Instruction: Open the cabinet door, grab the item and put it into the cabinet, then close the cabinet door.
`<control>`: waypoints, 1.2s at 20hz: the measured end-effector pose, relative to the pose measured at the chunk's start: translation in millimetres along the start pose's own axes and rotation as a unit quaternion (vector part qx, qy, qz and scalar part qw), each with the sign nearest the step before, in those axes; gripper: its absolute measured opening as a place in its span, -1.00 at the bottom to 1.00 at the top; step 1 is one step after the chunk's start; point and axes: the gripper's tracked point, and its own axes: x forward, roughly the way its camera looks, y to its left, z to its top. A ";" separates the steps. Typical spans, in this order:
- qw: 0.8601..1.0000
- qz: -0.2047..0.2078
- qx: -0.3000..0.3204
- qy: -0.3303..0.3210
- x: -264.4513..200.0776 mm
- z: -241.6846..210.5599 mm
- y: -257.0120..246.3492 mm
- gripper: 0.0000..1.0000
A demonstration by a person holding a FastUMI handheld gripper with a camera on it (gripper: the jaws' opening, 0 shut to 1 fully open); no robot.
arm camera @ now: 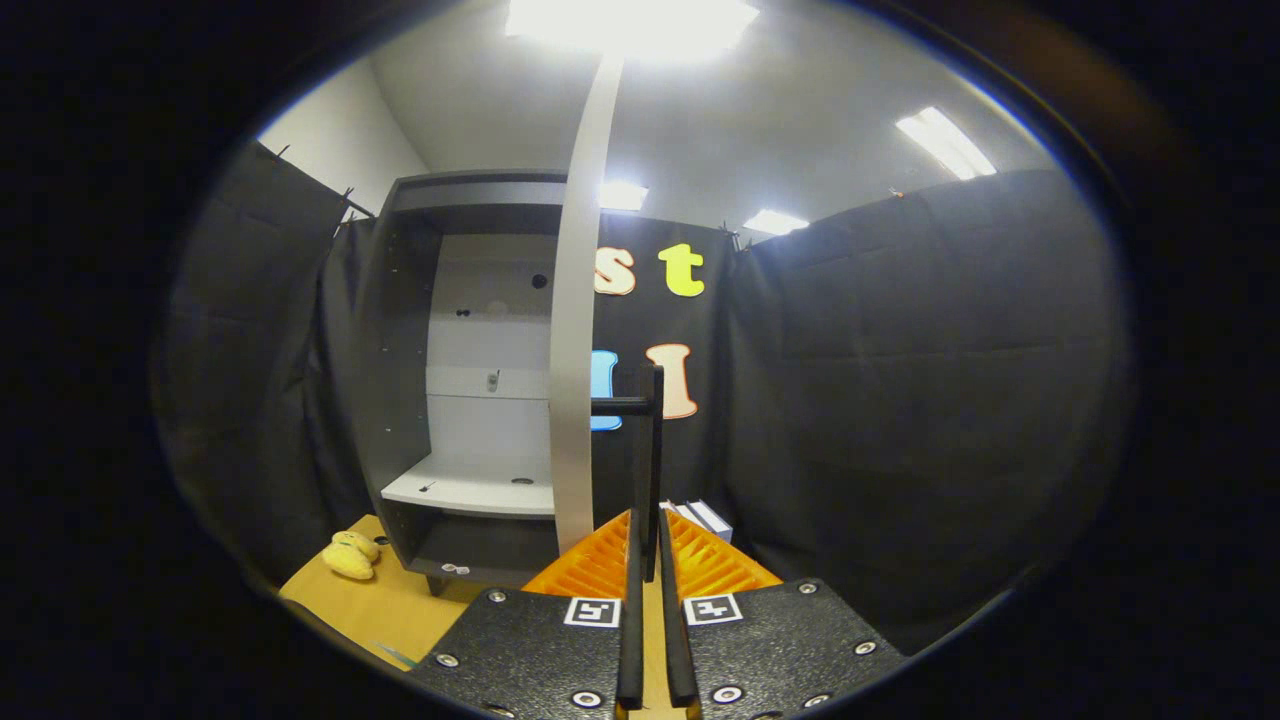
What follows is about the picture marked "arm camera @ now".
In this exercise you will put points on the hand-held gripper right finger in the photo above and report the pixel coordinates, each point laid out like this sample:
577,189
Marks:
678,650

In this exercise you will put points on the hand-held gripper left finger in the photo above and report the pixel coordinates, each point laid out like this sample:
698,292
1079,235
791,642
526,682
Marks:
630,640

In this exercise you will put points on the white spine book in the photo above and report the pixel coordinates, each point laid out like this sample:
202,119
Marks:
685,512

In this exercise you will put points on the white cabinet shelf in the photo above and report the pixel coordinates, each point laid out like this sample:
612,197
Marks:
470,490

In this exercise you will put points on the yellow plush toy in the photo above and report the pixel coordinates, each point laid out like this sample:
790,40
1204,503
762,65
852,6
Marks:
350,558

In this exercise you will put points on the dark grey cabinet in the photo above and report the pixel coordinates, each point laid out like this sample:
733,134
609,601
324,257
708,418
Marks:
400,350

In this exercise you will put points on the small ceiling light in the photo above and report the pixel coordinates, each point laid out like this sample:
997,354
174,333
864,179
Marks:
623,195
775,221

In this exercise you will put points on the long ceiling light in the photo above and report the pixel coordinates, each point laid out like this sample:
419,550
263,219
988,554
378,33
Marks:
945,143

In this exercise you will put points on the large ceiling light panel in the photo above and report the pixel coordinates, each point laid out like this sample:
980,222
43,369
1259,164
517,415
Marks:
630,25

